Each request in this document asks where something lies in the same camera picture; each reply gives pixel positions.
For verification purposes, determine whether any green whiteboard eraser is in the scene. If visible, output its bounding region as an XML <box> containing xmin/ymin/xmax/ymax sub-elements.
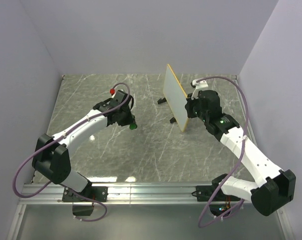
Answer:
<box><xmin>129</xmin><ymin>122</ymin><xmax>137</xmax><ymax>130</ymax></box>

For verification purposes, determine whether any orange framed whiteboard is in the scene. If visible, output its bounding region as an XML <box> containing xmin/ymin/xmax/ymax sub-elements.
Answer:
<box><xmin>163</xmin><ymin>64</ymin><xmax>188</xmax><ymax>132</ymax></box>

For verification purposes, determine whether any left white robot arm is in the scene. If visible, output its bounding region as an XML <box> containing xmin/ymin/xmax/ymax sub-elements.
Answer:
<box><xmin>32</xmin><ymin>89</ymin><xmax>137</xmax><ymax>201</ymax></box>

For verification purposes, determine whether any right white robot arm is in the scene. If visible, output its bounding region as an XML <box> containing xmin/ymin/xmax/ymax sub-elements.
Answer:
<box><xmin>185</xmin><ymin>77</ymin><xmax>296</xmax><ymax>216</ymax></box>

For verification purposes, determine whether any black right whiteboard stand foot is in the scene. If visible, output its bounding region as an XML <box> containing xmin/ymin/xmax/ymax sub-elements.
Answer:
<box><xmin>170</xmin><ymin>117</ymin><xmax>177</xmax><ymax>124</ymax></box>

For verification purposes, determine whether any black whiteboard stand foot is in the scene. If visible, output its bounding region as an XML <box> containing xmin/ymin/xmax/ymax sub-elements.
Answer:
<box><xmin>157</xmin><ymin>98</ymin><xmax>167</xmax><ymax>105</ymax></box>
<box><xmin>170</xmin><ymin>117</ymin><xmax>177</xmax><ymax>124</ymax></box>

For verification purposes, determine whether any black left whiteboard stand foot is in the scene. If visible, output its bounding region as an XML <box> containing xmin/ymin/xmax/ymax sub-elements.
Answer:
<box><xmin>157</xmin><ymin>98</ymin><xmax>167</xmax><ymax>105</ymax></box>

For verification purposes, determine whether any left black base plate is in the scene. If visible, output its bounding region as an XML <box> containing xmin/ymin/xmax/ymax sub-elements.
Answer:
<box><xmin>62</xmin><ymin>186</ymin><xmax>108</xmax><ymax>203</ymax></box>

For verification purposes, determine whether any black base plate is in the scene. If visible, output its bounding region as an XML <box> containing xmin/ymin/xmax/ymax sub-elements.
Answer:
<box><xmin>191</xmin><ymin>185</ymin><xmax>240</xmax><ymax>202</ymax></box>
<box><xmin>62</xmin><ymin>186</ymin><xmax>108</xmax><ymax>203</ymax></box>

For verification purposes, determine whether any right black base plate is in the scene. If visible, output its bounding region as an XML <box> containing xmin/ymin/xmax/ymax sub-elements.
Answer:
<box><xmin>191</xmin><ymin>185</ymin><xmax>240</xmax><ymax>202</ymax></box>

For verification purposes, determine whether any aluminium mounting rail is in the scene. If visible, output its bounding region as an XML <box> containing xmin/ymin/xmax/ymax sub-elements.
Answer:
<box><xmin>18</xmin><ymin>182</ymin><xmax>284</xmax><ymax>206</ymax></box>

